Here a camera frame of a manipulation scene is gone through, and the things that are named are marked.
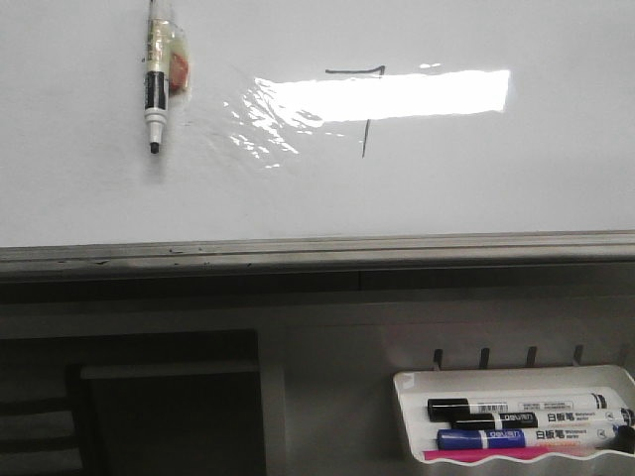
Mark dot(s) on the black capped marker top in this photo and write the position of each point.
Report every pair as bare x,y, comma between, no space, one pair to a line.
446,409

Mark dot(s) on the grey aluminium marker ledge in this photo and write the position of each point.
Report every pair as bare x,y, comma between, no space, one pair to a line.
310,255

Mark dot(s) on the white whiteboard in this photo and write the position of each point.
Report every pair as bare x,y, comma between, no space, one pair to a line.
318,119

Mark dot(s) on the dark cabinet box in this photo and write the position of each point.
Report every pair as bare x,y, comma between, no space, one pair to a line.
169,419

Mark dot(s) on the black taped whiteboard marker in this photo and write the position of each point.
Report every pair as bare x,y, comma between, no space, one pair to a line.
168,68

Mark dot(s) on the black capped marker middle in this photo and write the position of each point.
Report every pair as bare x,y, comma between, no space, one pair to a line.
549,419

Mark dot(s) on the black capped marker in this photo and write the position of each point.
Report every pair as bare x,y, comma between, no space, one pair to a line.
446,409
549,419

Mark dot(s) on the blue capped marker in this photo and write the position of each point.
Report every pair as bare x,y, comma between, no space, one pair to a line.
575,436

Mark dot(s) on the white plastic marker tray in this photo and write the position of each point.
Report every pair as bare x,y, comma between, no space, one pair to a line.
413,389

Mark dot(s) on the metal hook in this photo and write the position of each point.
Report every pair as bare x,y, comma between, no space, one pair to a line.
484,358
438,360
531,357
577,355

